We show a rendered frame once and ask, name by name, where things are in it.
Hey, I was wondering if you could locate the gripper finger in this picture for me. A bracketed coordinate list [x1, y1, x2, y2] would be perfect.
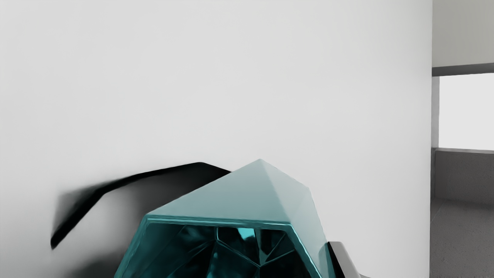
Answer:
[327, 241, 361, 278]

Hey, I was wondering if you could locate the teal faceted mug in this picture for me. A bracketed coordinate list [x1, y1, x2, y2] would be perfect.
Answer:
[114, 159, 335, 278]

